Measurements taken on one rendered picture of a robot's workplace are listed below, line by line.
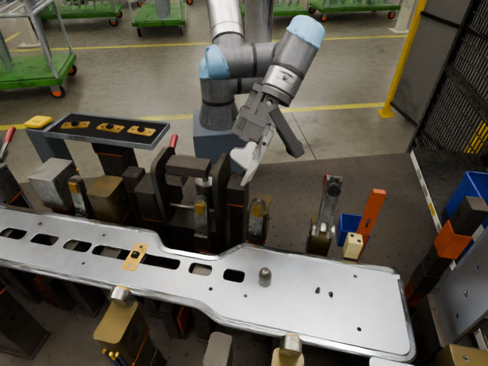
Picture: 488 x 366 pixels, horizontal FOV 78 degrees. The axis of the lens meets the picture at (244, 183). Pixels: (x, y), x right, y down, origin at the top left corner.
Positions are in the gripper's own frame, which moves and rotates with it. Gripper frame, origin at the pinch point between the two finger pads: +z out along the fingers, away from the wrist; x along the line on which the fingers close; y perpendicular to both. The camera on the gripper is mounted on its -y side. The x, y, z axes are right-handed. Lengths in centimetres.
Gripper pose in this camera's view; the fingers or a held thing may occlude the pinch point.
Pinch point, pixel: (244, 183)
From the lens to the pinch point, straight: 65.3
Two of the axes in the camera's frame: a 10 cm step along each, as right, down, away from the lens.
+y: -9.0, -4.3, -0.7
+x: 0.1, 1.4, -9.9
